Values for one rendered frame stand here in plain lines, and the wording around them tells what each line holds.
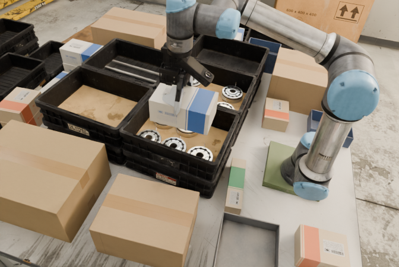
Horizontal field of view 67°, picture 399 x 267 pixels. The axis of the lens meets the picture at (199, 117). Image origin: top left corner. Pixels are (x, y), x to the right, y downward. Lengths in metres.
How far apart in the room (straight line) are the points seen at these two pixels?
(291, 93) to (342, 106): 0.82
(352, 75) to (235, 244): 0.66
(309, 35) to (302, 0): 3.01
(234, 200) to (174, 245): 0.32
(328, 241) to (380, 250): 1.09
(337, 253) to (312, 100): 0.78
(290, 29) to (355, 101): 0.26
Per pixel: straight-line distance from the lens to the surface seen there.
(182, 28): 0.82
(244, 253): 1.12
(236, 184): 1.24
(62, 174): 1.13
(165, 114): 0.98
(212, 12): 0.79
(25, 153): 1.24
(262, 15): 0.90
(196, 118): 0.95
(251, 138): 1.50
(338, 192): 1.44
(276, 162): 1.38
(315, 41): 0.93
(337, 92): 0.82
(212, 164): 1.06
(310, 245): 1.17
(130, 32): 1.87
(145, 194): 1.07
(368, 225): 2.34
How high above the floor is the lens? 1.76
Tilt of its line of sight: 43 degrees down
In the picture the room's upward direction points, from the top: 5 degrees clockwise
